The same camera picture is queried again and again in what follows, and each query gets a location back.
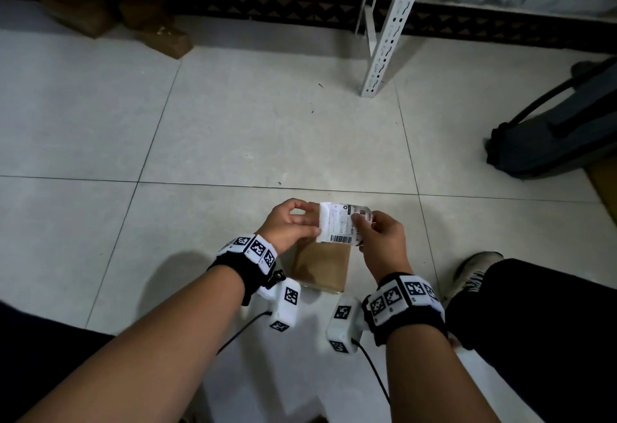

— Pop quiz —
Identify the person's right hand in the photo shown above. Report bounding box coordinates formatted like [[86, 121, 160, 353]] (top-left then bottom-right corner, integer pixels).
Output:
[[350, 210, 414, 285]]

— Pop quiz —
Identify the person's left hand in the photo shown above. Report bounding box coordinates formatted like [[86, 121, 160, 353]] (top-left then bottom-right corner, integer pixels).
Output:
[[255, 198, 323, 256]]

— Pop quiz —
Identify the white shipping label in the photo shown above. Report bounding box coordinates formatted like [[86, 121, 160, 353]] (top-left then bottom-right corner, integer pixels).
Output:
[[316, 201, 373, 247]]

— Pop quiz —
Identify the small brown cardboard box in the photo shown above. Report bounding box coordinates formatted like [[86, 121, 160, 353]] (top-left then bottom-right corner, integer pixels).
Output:
[[289, 237, 353, 295]]

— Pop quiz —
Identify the person's left forearm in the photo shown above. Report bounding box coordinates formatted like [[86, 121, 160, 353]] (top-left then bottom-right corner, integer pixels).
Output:
[[17, 265, 246, 423]]

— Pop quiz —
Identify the person's right forearm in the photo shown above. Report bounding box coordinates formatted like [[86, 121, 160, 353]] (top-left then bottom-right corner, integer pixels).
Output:
[[385, 323, 502, 423]]

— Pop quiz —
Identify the person's right white shoe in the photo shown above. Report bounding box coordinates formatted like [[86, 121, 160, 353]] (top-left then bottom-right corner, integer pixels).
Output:
[[441, 251, 505, 347]]

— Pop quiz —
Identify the person's right trouser leg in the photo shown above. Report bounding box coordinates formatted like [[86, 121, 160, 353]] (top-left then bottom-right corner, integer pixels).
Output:
[[445, 258, 617, 423]]

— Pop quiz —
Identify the brown taped box under shelf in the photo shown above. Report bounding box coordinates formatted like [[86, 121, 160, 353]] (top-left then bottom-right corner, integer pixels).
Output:
[[134, 24, 195, 60]]

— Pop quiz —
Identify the left black marker wristband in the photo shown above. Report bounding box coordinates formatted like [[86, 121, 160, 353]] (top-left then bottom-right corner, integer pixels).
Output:
[[208, 234, 279, 307]]

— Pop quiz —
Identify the black marker wristband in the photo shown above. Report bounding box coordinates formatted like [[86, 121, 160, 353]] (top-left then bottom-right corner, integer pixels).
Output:
[[362, 271, 448, 347], [208, 234, 279, 307]]

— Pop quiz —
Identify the right black marker wristband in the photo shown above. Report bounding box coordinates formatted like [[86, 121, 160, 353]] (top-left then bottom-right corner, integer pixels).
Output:
[[362, 271, 448, 347]]

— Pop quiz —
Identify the grey backpack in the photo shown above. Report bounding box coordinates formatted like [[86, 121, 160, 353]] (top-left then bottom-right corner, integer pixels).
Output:
[[484, 56, 617, 180]]

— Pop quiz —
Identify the large yellow-brown carton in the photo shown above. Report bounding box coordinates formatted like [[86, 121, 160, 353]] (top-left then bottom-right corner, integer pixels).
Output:
[[584, 157, 617, 226]]

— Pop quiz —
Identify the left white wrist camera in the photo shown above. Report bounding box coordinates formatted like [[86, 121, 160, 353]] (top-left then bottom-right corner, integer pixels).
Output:
[[258, 276, 302, 333]]

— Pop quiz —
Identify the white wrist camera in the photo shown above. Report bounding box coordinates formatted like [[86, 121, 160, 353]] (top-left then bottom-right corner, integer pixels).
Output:
[[326, 296, 366, 355], [258, 276, 302, 333]]

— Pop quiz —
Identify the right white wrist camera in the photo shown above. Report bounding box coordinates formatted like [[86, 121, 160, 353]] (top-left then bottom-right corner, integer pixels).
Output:
[[326, 296, 366, 355]]

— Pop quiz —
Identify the left black camera cable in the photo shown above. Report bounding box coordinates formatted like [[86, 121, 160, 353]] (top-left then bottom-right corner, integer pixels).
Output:
[[215, 310, 273, 356]]

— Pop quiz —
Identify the black camera cable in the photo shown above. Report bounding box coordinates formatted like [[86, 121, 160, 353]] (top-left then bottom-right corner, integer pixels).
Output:
[[352, 338, 391, 405], [215, 310, 273, 356]]

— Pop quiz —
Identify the right black camera cable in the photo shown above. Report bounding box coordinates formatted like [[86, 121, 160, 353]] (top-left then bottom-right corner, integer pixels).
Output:
[[352, 338, 391, 405]]

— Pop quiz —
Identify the white perforated shelf post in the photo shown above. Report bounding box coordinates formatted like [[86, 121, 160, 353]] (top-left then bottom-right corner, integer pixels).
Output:
[[360, 0, 433, 98]]

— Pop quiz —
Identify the thin white rear shelf post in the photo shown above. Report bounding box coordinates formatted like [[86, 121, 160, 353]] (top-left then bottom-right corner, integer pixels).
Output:
[[354, 0, 379, 57]]

